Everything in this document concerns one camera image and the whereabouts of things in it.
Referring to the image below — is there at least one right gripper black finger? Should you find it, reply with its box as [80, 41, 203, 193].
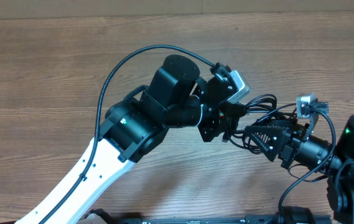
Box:
[245, 126, 290, 162]
[263, 118, 305, 129]

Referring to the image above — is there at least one thick black USB cable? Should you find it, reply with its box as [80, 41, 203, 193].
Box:
[221, 93, 289, 155]

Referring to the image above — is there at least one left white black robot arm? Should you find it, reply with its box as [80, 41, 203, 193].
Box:
[21, 55, 250, 223]

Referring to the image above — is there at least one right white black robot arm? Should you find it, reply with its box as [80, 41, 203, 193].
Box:
[244, 115, 354, 223]

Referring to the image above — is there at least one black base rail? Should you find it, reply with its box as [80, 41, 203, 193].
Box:
[83, 205, 333, 224]

